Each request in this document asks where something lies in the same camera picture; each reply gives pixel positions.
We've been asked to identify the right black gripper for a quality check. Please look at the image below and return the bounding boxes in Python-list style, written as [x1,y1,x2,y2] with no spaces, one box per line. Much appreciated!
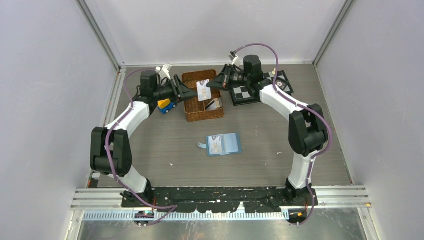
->
[206,64,250,92]

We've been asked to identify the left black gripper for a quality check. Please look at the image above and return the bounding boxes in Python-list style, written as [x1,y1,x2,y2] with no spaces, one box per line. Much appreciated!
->
[153,75,197,104]

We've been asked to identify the brown wicker basket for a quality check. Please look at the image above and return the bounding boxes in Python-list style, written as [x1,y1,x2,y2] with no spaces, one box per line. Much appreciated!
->
[182,69,224,122]

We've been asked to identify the white portrait credit card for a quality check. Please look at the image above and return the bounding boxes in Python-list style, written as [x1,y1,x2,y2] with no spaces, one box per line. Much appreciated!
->
[208,135,223,155]

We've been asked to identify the blue card holder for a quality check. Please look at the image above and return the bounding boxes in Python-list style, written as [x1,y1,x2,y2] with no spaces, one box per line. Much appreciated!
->
[197,132,243,157]

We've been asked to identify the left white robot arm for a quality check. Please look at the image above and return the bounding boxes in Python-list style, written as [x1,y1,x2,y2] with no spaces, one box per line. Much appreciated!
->
[90,69,197,207]

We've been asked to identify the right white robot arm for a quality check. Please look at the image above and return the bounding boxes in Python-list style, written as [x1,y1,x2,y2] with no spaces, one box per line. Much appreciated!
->
[207,53,330,205]

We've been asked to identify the cards in basket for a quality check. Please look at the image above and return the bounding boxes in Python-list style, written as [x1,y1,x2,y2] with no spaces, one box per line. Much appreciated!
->
[205,97,223,111]

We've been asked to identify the black white chessboard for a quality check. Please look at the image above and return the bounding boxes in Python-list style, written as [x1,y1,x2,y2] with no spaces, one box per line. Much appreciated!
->
[228,70,294,107]

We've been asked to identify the blue yellow toy car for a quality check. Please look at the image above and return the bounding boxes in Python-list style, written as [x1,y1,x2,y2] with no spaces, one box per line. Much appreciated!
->
[157,98,177,114]

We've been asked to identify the black square box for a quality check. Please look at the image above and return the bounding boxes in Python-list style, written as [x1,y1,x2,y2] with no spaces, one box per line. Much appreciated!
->
[276,79,290,93]

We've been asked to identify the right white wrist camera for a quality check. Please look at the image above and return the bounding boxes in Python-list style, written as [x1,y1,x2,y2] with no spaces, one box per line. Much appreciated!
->
[228,51,240,67]

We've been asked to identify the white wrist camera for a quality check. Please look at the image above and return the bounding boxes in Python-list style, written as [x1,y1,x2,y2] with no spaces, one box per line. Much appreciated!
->
[228,51,240,67]
[155,63,172,80]

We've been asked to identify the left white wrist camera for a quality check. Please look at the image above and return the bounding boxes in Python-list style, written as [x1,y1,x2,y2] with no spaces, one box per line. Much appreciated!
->
[155,63,172,80]

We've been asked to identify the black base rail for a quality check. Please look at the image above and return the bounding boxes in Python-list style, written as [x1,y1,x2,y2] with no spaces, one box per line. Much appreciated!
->
[120,186,318,214]

